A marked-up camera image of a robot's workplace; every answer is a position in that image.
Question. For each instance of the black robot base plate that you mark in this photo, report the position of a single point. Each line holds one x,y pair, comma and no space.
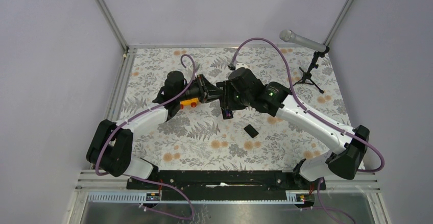
201,181

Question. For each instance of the white slotted cable duct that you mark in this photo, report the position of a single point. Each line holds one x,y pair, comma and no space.
214,197

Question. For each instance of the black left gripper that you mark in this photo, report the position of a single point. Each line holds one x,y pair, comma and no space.
207,91

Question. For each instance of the grey microphone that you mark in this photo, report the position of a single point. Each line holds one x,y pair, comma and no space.
289,36

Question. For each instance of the yellow red toy car block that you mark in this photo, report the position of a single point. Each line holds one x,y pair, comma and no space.
189,103

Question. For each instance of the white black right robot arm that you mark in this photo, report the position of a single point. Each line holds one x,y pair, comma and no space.
346,151

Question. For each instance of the floral patterned table mat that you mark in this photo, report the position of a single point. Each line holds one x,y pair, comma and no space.
199,139

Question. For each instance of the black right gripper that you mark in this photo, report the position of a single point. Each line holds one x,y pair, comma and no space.
236,106

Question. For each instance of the black remote battery cover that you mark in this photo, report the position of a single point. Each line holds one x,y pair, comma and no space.
251,131

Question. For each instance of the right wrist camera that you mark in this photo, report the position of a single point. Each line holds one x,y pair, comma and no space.
236,66

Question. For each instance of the black remote control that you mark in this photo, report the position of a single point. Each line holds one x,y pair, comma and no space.
224,98

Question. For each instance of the black microphone tripod stand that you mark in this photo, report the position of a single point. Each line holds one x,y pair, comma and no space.
306,75

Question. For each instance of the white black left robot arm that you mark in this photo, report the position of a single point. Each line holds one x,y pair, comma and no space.
111,146

